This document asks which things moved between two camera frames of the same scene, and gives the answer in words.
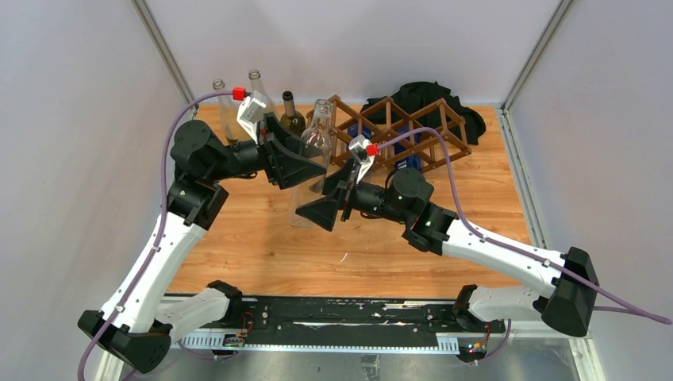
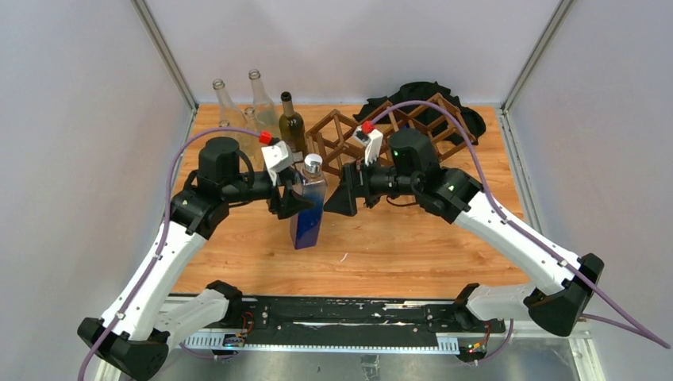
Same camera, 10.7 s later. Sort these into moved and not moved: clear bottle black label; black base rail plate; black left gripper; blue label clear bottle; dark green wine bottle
Moved: black left gripper; blue label clear bottle
Not moved: black base rail plate; dark green wine bottle; clear bottle black label
